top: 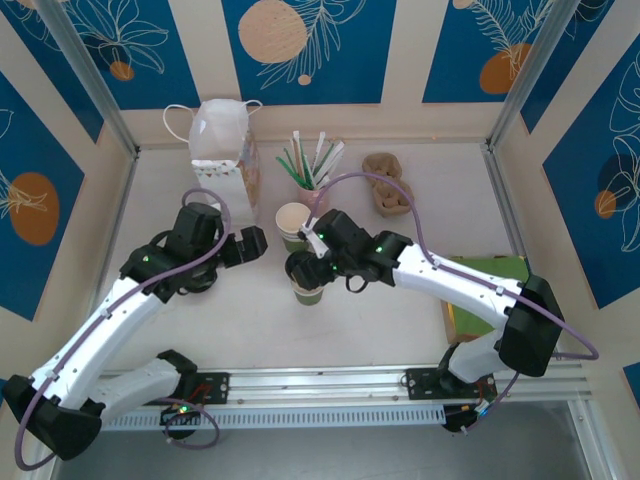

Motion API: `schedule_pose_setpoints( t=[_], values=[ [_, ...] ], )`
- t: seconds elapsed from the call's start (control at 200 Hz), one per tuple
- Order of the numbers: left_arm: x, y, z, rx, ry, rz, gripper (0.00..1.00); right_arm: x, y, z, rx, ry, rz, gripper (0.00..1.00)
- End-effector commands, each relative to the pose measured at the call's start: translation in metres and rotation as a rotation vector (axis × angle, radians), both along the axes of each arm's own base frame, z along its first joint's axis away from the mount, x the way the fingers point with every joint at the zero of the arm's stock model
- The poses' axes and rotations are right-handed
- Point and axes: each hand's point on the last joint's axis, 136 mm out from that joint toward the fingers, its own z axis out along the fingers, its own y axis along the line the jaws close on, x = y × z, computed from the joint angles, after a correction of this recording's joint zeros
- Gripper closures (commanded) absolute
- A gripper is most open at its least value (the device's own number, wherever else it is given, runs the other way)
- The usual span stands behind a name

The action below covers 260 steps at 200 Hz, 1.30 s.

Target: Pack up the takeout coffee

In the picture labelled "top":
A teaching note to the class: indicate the green paper cup black lid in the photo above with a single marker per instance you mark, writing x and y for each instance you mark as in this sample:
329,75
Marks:
309,297

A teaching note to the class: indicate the animal print paper gift bag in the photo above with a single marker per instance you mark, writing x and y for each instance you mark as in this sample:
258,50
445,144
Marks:
225,195

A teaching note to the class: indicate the brown pulp cup carrier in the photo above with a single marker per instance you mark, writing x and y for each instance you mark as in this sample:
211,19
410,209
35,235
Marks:
387,195

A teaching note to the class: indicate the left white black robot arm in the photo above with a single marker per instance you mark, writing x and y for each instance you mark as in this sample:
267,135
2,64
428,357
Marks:
100,340

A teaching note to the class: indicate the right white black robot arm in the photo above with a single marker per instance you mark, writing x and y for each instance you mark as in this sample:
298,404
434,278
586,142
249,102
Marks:
450,285

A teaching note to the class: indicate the black plastic cup lid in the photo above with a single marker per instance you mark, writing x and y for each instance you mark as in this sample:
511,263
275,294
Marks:
200,279

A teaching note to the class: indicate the stack of paper cups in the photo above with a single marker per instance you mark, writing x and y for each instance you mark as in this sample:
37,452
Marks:
290,217

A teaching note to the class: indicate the pink metal straw bucket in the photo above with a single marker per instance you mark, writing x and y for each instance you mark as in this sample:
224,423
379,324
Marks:
306,197

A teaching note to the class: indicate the tan tipped wrapped straw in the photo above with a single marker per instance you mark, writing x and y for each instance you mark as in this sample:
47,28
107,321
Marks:
299,150

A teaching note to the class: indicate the small circuit board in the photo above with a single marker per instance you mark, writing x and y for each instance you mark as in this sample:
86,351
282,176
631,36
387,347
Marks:
180,410
480,412

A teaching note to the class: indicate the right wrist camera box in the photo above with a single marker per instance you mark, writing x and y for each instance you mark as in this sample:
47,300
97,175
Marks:
312,237

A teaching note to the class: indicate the aluminium side rail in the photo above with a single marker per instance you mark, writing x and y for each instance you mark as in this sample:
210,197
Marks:
492,160
131,170

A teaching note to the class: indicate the long aluminium base rail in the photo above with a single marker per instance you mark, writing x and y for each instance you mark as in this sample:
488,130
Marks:
320,385

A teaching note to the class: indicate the aluminium frame post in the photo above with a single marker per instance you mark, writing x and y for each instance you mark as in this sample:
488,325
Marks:
525,75
90,75

